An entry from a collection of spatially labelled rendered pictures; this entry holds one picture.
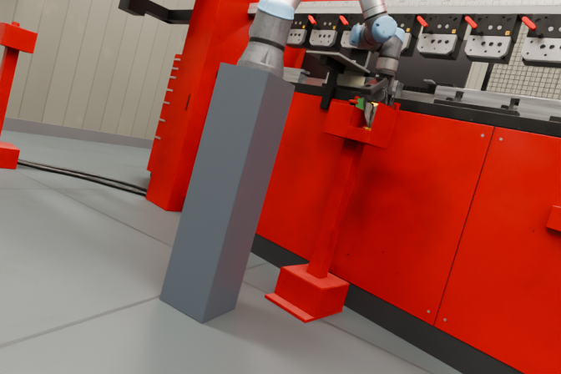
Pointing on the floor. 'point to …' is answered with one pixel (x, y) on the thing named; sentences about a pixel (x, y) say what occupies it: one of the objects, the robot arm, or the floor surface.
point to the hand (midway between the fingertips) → (369, 124)
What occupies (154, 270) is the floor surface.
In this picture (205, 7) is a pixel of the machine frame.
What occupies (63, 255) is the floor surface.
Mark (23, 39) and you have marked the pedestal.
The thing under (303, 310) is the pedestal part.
